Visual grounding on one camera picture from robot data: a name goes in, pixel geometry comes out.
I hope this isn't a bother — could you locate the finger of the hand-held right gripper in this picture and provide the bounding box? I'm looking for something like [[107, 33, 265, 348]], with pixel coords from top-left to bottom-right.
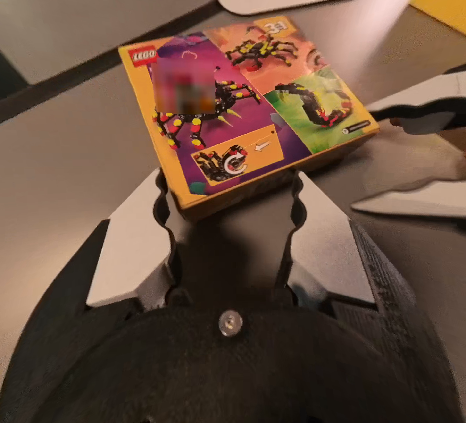
[[364, 70, 466, 136], [350, 180, 466, 219]]

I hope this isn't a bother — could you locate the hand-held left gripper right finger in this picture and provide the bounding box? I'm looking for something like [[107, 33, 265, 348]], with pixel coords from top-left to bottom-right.
[[274, 171, 376, 305]]

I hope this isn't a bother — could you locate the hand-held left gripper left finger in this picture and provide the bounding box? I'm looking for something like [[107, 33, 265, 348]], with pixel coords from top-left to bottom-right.
[[86, 167, 183, 312]]

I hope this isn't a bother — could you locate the colourful lego set box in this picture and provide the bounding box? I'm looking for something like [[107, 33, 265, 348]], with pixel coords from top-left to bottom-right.
[[118, 16, 381, 223]]

